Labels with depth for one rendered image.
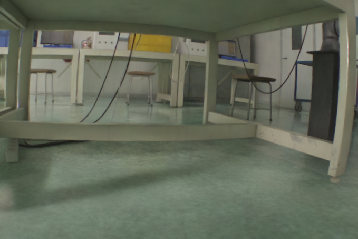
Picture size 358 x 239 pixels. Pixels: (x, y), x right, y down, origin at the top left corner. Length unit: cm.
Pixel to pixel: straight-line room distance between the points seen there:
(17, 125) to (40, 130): 11
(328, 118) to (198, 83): 410
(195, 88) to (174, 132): 417
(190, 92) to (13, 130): 447
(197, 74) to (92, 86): 216
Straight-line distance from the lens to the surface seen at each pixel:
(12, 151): 110
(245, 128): 135
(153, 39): 379
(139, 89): 542
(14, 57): 175
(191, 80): 527
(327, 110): 155
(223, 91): 562
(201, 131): 123
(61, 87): 532
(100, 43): 371
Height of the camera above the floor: 34
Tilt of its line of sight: 5 degrees down
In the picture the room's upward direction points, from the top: 3 degrees clockwise
